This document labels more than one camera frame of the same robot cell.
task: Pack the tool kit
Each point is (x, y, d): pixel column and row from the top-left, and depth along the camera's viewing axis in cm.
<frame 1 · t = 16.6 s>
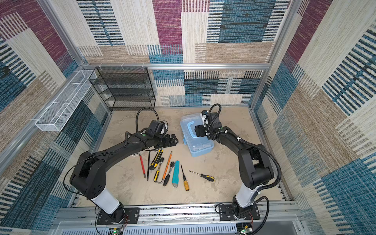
left hand: (173, 140, 88), fingers open
right hand: (201, 130, 94), fingers open
light blue plastic tool box: (198, 146, 89), point 11 cm above the table
red hex key: (142, 166, 91), on the table
black hex key: (148, 165, 91), on the table
yellow handled wrench: (157, 172, 89), on the table
orange pencil tool: (166, 168, 91), on the table
teal utility knife: (176, 174, 88), on the table
wooden handled screwdriver: (185, 181, 85), on the table
black yellow small screwdriver: (209, 177, 85), point 2 cm above the table

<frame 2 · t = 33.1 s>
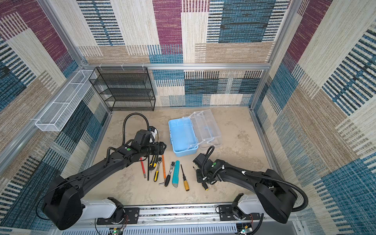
left hand: (161, 143, 84), fingers open
right hand: (202, 179, 84), fingers open
light blue plastic tool box: (199, 128, 96), point 12 cm above the table
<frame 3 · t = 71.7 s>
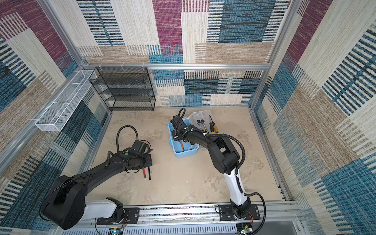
left hand: (148, 160, 88), fingers open
right hand: (178, 134, 98), fingers closed
orange pencil tool: (182, 146, 100), on the table
wooden handled screwdriver: (215, 128, 96), point 12 cm above the table
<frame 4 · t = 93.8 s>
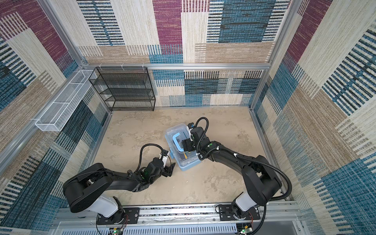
left hand: (169, 160, 89), fingers open
right hand: (189, 142, 88), fingers open
light blue plastic tool box: (175, 133, 94), point 11 cm above the table
